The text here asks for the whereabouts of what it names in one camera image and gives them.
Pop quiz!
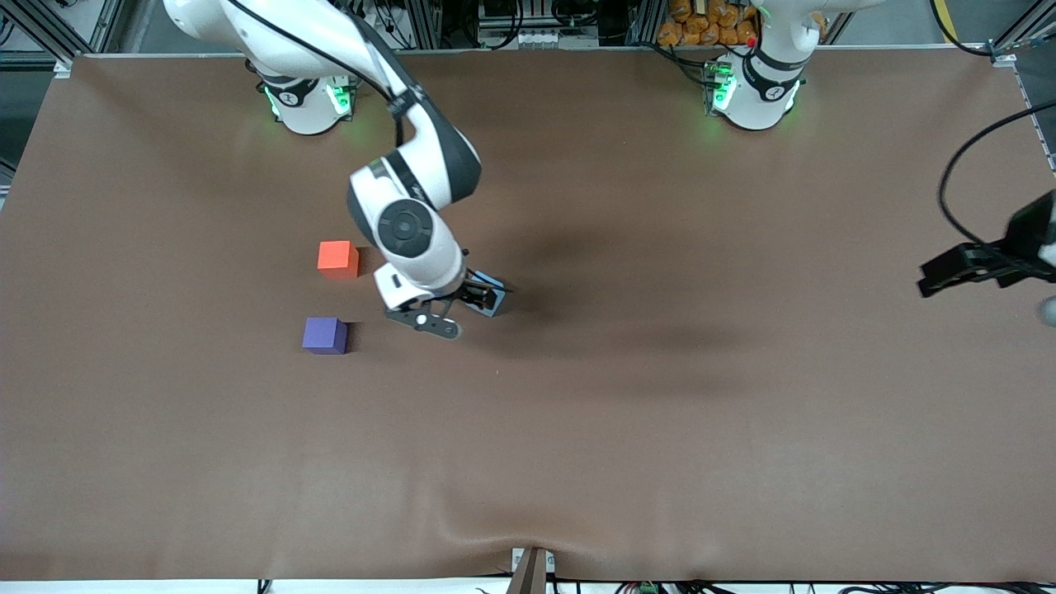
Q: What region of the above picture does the blue foam block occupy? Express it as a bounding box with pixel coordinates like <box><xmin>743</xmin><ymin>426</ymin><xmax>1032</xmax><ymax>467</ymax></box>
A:
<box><xmin>477</xmin><ymin>276</ymin><xmax>508</xmax><ymax>319</ymax></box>

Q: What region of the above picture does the orange foam block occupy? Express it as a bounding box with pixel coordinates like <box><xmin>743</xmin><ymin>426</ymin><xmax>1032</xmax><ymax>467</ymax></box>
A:
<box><xmin>317</xmin><ymin>240</ymin><xmax>361</xmax><ymax>281</ymax></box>

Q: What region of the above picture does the purple foam block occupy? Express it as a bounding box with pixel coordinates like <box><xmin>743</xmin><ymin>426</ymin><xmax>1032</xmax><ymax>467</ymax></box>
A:
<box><xmin>301</xmin><ymin>317</ymin><xmax>349</xmax><ymax>356</ymax></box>

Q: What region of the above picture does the brown table mat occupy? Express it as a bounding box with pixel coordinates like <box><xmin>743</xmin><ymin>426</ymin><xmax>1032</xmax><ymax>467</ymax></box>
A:
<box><xmin>0</xmin><ymin>45</ymin><xmax>1056</xmax><ymax>583</ymax></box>

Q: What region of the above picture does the white terminal strip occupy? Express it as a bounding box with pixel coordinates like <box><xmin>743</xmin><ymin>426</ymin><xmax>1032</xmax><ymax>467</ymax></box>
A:
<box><xmin>477</xmin><ymin>29</ymin><xmax>563</xmax><ymax>49</ymax></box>

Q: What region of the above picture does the pile of orange objects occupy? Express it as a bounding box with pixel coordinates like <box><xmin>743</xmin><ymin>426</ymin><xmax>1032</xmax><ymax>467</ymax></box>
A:
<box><xmin>658</xmin><ymin>0</ymin><xmax>761</xmax><ymax>47</ymax></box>

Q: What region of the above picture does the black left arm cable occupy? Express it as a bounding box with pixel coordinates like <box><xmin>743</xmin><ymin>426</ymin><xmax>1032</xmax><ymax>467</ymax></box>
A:
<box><xmin>938</xmin><ymin>101</ymin><xmax>1056</xmax><ymax>247</ymax></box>

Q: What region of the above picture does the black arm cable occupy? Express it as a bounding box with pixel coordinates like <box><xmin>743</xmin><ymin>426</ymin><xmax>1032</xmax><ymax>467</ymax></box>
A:
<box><xmin>223</xmin><ymin>0</ymin><xmax>409</xmax><ymax>149</ymax></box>
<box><xmin>938</xmin><ymin>101</ymin><xmax>1056</xmax><ymax>247</ymax></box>

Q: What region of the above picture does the aluminium frame profile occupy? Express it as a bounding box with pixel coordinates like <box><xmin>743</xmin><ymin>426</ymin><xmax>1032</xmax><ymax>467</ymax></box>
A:
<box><xmin>0</xmin><ymin>0</ymin><xmax>125</xmax><ymax>79</ymax></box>
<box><xmin>990</xmin><ymin>0</ymin><xmax>1056</xmax><ymax>174</ymax></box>

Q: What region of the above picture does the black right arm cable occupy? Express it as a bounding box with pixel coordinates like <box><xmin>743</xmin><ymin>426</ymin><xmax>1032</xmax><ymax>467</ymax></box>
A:
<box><xmin>223</xmin><ymin>0</ymin><xmax>409</xmax><ymax>149</ymax></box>

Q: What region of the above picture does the brown camera mount bracket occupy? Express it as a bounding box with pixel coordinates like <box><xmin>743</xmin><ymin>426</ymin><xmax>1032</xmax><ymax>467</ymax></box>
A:
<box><xmin>505</xmin><ymin>547</ymin><xmax>556</xmax><ymax>594</ymax></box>

